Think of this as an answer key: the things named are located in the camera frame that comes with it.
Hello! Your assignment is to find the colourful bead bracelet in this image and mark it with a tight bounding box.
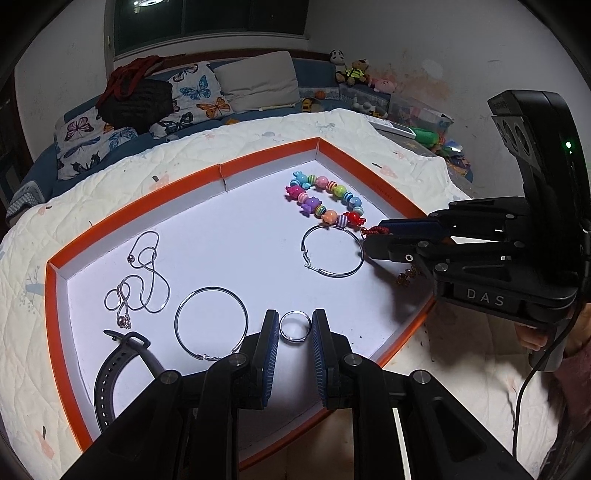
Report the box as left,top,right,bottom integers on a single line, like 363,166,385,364
283,170,369,231

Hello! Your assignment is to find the red and black clothes pile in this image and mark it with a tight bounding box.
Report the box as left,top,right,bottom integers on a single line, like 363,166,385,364
95,55,173,135

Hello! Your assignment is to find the rose gold chain bracelet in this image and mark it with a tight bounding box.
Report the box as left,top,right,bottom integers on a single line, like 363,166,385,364
394,263,423,289

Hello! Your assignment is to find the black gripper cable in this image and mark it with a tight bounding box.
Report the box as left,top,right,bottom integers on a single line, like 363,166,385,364
510,294,583,471

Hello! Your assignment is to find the pink sleeved right forearm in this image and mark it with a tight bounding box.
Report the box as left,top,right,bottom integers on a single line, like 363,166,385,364
540,303,591,480

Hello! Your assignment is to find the silver chain necklace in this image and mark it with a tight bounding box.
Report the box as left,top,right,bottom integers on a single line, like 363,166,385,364
103,230,171,330

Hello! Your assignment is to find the black fitness wristband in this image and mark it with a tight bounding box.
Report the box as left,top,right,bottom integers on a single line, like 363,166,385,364
93,330,164,432

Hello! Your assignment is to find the small silver ring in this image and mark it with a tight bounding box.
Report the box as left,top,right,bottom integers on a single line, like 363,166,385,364
279,309,314,344

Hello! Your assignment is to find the dark window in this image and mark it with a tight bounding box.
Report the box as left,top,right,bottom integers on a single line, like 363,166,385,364
113,0,310,55

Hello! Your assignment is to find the red knotted charm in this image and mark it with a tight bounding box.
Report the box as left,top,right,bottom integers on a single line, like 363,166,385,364
361,226,391,238

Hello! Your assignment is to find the cream quilted blanket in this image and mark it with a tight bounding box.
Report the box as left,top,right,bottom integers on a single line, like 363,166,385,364
1,110,562,479

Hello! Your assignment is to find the green toy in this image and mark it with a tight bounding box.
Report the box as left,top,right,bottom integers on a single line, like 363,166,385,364
411,127,440,149

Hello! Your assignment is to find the panda plush toy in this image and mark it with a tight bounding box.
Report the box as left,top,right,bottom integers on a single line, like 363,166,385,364
329,49,346,72

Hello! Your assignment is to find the person's right hand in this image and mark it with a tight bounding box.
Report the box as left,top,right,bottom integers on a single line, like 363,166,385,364
516,322,578,356

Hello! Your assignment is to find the orange shallow box tray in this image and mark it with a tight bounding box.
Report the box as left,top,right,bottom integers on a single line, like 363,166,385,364
45,138,434,448

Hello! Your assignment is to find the grey beige pillow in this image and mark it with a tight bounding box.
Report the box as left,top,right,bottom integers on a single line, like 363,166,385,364
213,51,300,113

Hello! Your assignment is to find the brown teddy bear toy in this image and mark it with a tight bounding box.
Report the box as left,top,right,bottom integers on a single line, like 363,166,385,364
335,59,370,87

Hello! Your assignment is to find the butterfly print pillow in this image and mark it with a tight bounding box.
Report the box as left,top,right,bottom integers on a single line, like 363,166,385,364
54,107,138,180
149,62,233,139

